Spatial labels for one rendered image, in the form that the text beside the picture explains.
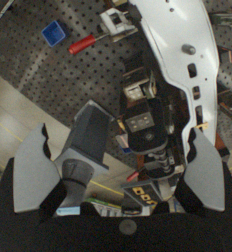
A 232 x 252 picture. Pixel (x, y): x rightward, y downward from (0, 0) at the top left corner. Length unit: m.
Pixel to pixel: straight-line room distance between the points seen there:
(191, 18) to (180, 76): 0.20
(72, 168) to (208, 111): 0.60
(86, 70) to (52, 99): 0.32
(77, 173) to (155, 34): 0.55
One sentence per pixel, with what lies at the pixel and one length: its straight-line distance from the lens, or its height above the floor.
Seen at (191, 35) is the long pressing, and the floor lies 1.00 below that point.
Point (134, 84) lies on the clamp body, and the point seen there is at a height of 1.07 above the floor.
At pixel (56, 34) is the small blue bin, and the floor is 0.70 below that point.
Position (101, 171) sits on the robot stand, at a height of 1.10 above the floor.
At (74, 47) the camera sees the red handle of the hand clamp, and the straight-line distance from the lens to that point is 0.27.
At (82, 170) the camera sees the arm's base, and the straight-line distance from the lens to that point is 0.55.
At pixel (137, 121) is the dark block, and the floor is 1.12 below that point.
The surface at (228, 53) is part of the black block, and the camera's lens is 0.55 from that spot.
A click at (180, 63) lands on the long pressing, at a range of 0.44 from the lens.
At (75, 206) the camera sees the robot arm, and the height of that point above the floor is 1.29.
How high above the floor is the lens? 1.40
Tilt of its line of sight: 50 degrees down
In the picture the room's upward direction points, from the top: 173 degrees counter-clockwise
